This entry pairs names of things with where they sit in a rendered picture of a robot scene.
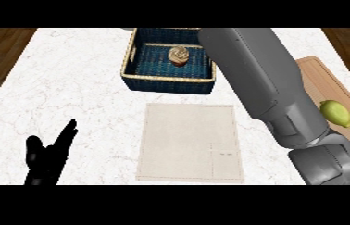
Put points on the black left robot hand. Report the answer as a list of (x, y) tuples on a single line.
[(48, 160)]

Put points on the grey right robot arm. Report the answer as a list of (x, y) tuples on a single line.
[(261, 90)]

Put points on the beige cloth placemat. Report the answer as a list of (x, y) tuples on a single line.
[(190, 142)]

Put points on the blue wicker basket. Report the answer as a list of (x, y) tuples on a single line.
[(169, 77)]

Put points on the brown frosted cupcake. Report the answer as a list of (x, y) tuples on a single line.
[(179, 56)]

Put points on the yellow-green lemon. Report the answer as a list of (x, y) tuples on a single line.
[(336, 113)]

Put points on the wooden cutting board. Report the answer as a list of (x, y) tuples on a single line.
[(326, 83)]

